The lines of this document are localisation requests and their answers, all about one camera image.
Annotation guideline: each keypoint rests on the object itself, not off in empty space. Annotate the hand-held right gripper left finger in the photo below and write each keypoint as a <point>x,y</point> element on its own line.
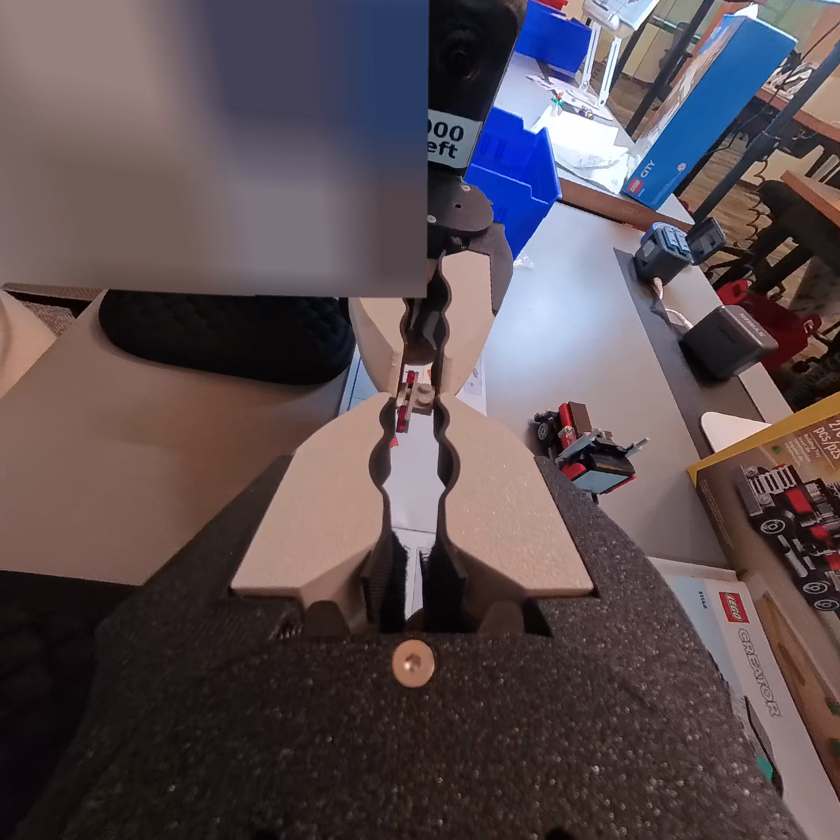
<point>315,518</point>

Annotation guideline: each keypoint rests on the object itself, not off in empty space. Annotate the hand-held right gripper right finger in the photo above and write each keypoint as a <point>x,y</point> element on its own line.
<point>512,518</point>

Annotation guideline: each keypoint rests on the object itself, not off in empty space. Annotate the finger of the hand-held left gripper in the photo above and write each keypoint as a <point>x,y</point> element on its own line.
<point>377,334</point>
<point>469,308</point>

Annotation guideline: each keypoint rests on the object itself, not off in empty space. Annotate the black red lego truck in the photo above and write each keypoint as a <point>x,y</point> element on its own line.
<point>590,453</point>

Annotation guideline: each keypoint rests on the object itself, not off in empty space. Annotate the blue plastic bin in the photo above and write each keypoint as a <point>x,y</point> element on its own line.
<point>551,33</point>
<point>518,177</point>

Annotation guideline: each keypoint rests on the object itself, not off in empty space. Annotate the open lego instruction booklet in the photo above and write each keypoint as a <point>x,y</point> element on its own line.
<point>474,387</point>

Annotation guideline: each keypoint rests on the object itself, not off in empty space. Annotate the lego instruction booklet car cover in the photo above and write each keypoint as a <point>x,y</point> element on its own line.
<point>695,610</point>

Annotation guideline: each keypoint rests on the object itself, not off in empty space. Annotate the blue lego box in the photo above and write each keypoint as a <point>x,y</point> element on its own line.
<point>709,111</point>

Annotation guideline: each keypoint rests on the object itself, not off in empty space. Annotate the lego set cardboard box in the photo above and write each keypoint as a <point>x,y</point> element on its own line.
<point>787,512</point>

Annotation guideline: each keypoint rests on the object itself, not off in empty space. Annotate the white clear display stand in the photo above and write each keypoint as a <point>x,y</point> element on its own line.
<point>600,59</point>

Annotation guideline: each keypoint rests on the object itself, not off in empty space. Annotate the white paper bag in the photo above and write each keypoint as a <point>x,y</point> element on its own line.
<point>581,148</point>

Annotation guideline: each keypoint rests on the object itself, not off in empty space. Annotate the wood edged table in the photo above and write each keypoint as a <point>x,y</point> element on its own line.
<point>617,203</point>

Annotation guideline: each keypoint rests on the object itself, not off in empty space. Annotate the black device teal front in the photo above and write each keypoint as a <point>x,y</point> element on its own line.
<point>659,256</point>

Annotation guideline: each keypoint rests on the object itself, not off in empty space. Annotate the grey cube device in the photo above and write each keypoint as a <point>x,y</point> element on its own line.
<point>707,237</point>

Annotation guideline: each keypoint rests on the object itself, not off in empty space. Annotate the dark cube device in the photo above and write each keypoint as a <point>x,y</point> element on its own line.
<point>728,344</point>

